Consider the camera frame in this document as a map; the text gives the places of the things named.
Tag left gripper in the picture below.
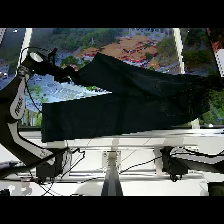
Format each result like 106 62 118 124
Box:
54 65 81 85

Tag silver frame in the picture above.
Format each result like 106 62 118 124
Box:
0 128 224 197

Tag black cable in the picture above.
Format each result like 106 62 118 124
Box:
67 148 86 178
18 46 46 116
119 154 165 175

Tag black pants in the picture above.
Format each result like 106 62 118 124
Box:
40 52 224 143

